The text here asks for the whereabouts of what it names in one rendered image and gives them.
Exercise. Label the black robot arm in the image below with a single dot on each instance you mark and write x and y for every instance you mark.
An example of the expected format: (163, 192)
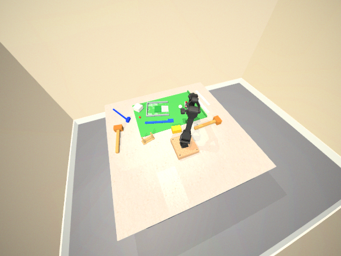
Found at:
(193, 112)

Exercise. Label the white cube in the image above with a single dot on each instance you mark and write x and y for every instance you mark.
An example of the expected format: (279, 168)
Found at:
(138, 107)

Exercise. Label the green flat mat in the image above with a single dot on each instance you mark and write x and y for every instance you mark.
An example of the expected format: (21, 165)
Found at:
(174, 113)

